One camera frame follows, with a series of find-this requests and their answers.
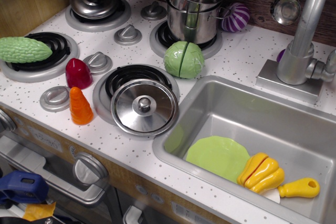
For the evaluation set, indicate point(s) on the dark steel pot lid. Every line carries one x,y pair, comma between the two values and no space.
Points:
94,9

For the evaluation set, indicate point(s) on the back left stove burner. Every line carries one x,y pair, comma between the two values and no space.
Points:
116,20

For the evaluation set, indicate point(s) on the silver stove knob centre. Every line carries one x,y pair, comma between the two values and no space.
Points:
127,36

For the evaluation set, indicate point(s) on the silver stove knob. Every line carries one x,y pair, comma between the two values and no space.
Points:
55,99
127,36
153,12
98,63

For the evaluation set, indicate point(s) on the silver stove knob back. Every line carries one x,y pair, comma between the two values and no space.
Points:
153,12

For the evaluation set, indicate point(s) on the front left stove burner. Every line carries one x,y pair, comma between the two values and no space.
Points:
63,47

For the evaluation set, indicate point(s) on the silver stove knob middle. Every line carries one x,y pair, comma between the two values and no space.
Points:
98,63

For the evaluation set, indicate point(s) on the front right stove burner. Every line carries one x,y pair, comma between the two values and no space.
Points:
113,80

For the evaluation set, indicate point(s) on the silver stove knob front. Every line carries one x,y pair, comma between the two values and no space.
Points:
55,99

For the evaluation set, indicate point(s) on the shiny steel pot lid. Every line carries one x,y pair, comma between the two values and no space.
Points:
144,107

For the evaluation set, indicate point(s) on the red toy pepper piece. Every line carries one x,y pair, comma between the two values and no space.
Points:
78,74

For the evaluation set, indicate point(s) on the green toy bitter gourd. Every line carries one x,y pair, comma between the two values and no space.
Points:
23,50

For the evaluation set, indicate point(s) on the stacked stainless steel pots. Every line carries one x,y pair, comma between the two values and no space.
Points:
193,20

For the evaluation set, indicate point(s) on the green toy cabbage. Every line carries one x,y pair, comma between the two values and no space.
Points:
184,60

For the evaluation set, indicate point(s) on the orange toy carrot piece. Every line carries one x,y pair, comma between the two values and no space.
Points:
80,110

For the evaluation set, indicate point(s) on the purple striped toy onion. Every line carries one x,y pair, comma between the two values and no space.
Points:
236,17

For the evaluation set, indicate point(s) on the silver oven dial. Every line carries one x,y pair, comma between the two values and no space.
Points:
88,170

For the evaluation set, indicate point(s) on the hanging steel measuring spoon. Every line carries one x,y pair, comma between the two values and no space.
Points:
285,12

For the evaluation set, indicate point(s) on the purple toy piece behind faucet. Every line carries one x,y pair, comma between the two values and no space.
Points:
280,55

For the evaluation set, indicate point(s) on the green plastic plate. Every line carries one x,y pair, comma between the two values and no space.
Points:
221,156

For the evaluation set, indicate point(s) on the blue plastic clamp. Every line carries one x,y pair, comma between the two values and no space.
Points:
23,187

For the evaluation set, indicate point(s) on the silver toy faucet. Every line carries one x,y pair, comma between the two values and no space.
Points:
298,74

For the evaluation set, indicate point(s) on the yellow tape piece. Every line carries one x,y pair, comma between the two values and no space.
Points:
39,211

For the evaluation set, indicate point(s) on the silver sink basin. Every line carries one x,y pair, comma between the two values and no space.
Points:
300,138

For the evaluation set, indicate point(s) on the silver oven door handle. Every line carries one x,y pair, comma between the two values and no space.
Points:
27,160

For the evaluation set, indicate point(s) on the yellow handled toy knife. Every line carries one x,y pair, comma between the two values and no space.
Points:
304,188

